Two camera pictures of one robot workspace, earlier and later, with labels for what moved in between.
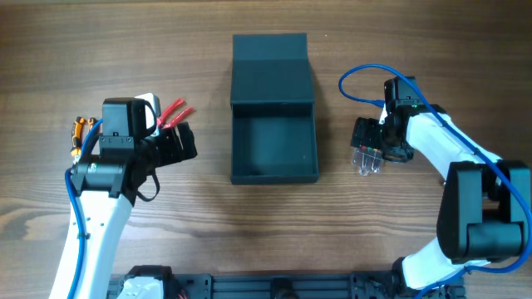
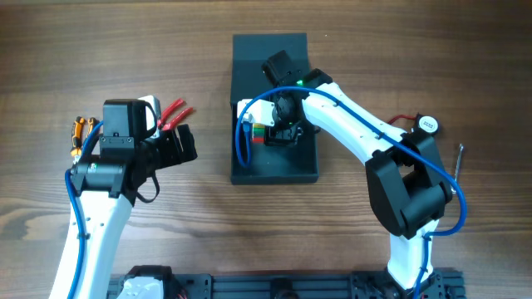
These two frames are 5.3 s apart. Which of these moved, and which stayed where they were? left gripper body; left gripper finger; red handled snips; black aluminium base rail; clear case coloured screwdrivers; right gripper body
Moved: clear case coloured screwdrivers; right gripper body
Stayed: left gripper finger; left gripper body; black aluminium base rail; red handled snips
